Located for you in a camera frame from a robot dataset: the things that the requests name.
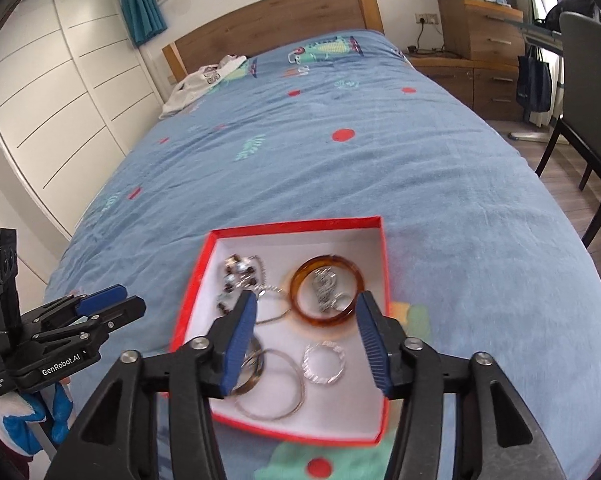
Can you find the dark metal bangle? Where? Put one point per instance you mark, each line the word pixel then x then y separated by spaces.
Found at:
pixel 254 380

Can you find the white cloth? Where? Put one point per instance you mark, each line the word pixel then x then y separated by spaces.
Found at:
pixel 195 85

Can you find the sparkly silver band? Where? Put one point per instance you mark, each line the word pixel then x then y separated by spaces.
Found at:
pixel 308 372

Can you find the low wooden nightstand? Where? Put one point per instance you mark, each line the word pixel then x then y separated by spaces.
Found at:
pixel 480 90

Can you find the dark grey chair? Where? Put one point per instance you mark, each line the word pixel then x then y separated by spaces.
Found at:
pixel 588 90

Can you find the blue patterned bed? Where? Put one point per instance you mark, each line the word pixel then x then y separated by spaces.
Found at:
pixel 330 170

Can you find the dark blue hanging bag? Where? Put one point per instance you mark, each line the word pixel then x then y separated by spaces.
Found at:
pixel 533 82

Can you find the red jewelry box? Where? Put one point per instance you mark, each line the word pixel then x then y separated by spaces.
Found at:
pixel 360 410

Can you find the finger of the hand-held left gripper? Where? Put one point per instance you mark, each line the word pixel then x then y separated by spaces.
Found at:
pixel 103 297
pixel 115 312

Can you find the amber bangle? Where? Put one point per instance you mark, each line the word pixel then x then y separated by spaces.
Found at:
pixel 296 305

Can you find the wooden headboard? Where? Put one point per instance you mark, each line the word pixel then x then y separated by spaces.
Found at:
pixel 270 25

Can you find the tall wooden drawer unit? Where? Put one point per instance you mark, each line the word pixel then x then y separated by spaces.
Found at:
pixel 480 30

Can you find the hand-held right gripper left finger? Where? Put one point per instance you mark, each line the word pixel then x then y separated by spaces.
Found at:
pixel 238 350

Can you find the person's left hand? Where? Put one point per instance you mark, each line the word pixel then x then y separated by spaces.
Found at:
pixel 23 420

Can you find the wall outlet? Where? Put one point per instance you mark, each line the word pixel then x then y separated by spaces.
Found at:
pixel 427 19

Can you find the teal curtain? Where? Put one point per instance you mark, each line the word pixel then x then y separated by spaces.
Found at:
pixel 138 5

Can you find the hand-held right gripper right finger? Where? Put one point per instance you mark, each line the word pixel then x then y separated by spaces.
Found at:
pixel 375 350

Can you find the large thin silver bangle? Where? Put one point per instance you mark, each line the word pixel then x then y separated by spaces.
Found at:
pixel 299 395

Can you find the black backpack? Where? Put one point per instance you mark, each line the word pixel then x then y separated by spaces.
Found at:
pixel 570 7

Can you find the white wardrobe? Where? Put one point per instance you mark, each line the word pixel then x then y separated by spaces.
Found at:
pixel 55 95

